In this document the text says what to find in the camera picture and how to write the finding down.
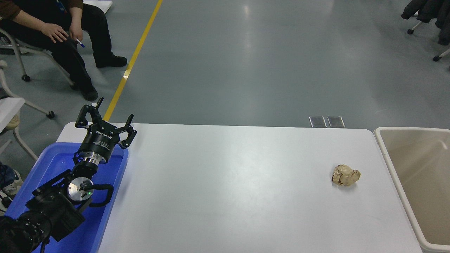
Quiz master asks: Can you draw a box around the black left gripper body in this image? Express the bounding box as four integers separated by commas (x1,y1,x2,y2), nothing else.
77,122,121,163

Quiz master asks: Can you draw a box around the crumpled tan paper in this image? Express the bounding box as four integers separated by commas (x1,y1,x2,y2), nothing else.
332,164,362,187

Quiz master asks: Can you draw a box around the person's hand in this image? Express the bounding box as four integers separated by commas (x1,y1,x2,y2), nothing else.
69,22,84,44
39,22,69,44

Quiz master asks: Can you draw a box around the blue plastic tray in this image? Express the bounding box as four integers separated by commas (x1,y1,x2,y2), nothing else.
4,142,129,253

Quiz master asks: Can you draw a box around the white wheeled chair base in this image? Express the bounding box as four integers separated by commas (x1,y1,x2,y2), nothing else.
0,60,55,119

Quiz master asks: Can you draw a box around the seated person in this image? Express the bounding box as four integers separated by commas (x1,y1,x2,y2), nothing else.
0,0,128,102

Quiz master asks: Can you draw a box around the round beige object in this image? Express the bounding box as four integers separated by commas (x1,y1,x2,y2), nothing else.
1,114,19,132

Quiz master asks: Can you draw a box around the small white side table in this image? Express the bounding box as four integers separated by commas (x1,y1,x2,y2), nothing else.
0,97,38,162

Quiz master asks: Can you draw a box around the person's shoe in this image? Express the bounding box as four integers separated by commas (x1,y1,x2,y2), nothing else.
0,162,24,199

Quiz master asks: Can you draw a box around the grey wheeled chair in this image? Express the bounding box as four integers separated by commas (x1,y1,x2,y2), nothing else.
0,28,76,89

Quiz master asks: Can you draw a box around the white flat board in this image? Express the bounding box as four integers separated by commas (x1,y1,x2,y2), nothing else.
83,0,113,15

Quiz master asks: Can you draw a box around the large pale plastic bin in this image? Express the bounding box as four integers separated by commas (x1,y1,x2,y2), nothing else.
373,127,450,253

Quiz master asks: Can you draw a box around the white office chair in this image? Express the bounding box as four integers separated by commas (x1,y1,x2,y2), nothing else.
407,20,450,71

